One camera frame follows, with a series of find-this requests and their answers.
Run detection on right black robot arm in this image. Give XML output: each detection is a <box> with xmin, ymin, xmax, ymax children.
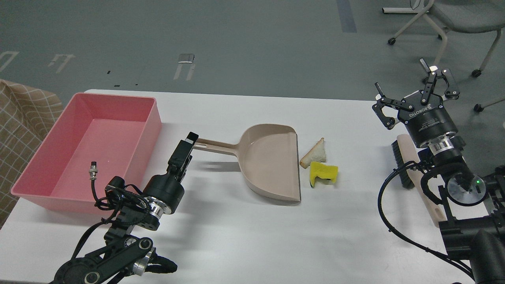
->
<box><xmin>372</xmin><ymin>59</ymin><xmax>505</xmax><ymax>284</ymax></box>

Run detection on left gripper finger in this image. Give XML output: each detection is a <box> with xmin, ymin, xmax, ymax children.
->
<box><xmin>168</xmin><ymin>132</ymin><xmax>199</xmax><ymax>174</ymax></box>
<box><xmin>179</xmin><ymin>155</ymin><xmax>193</xmax><ymax>182</ymax></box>

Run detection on beige plastic dustpan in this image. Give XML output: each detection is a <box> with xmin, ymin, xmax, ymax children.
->
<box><xmin>195</xmin><ymin>123</ymin><xmax>301</xmax><ymax>203</ymax></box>

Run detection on beige hand brush black bristles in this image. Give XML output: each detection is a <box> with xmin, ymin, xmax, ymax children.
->
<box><xmin>391</xmin><ymin>134</ymin><xmax>447</xmax><ymax>228</ymax></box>

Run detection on bread slice piece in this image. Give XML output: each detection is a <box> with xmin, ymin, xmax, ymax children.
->
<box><xmin>299</xmin><ymin>137</ymin><xmax>327</xmax><ymax>169</ymax></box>

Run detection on yellow sponge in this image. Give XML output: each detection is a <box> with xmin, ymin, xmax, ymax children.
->
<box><xmin>309</xmin><ymin>161</ymin><xmax>339</xmax><ymax>188</ymax></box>

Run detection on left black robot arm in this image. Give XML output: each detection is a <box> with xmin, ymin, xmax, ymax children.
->
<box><xmin>52</xmin><ymin>132</ymin><xmax>198</xmax><ymax>284</ymax></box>

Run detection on pink plastic bin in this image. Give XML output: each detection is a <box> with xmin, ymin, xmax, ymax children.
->
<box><xmin>11</xmin><ymin>92</ymin><xmax>162</xmax><ymax>215</ymax></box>

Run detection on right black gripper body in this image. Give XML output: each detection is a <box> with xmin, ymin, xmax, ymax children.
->
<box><xmin>397</xmin><ymin>90</ymin><xmax>458</xmax><ymax>148</ymax></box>

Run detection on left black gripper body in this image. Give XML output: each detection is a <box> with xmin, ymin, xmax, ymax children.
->
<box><xmin>143</xmin><ymin>173</ymin><xmax>184</xmax><ymax>215</ymax></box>

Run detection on beige checkered cloth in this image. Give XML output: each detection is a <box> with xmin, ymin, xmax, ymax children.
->
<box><xmin>0</xmin><ymin>79</ymin><xmax>63</xmax><ymax>225</ymax></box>

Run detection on metal floor plate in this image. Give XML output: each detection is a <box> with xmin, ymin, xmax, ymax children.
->
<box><xmin>178</xmin><ymin>53</ymin><xmax>195</xmax><ymax>64</ymax></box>

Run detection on grey office chair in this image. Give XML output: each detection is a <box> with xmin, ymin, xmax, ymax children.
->
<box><xmin>387</xmin><ymin>0</ymin><xmax>505</xmax><ymax>78</ymax></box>

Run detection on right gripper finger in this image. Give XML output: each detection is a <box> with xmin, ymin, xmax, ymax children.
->
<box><xmin>372</xmin><ymin>82</ymin><xmax>415</xmax><ymax>130</ymax></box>
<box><xmin>419</xmin><ymin>58</ymin><xmax>460</xmax><ymax>108</ymax></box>

